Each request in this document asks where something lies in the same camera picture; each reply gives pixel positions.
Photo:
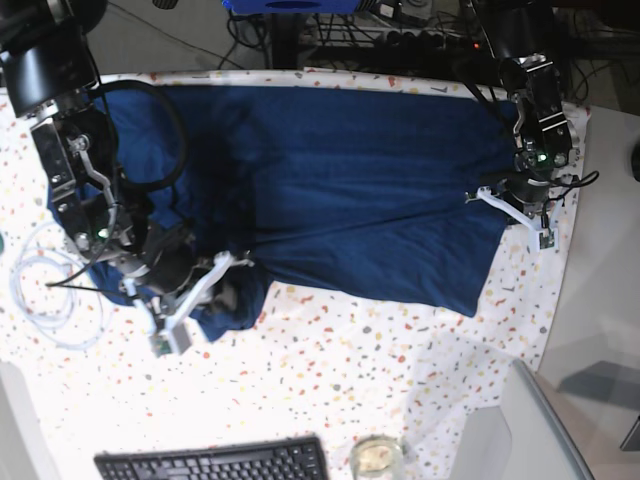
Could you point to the clear glass jar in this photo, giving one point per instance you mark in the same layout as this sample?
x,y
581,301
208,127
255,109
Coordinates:
x,y
377,458

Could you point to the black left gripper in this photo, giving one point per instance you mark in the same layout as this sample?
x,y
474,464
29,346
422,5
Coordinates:
x,y
525,193

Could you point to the black computer keyboard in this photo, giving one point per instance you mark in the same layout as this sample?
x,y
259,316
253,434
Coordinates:
x,y
298,458

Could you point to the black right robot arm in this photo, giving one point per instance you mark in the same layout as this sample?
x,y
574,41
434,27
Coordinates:
x,y
51,77

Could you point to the dark blue t-shirt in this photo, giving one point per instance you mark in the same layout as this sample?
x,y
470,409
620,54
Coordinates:
x,y
361,192

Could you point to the grey monitor edge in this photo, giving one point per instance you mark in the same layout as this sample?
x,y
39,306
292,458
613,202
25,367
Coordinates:
x,y
541,447

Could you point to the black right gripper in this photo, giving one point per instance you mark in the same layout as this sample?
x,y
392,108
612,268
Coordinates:
x,y
163,262

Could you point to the terrazzo patterned tablecloth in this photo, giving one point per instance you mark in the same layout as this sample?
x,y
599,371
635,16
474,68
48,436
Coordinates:
x,y
316,361

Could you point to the blue box at top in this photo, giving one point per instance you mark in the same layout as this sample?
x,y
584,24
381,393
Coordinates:
x,y
249,7

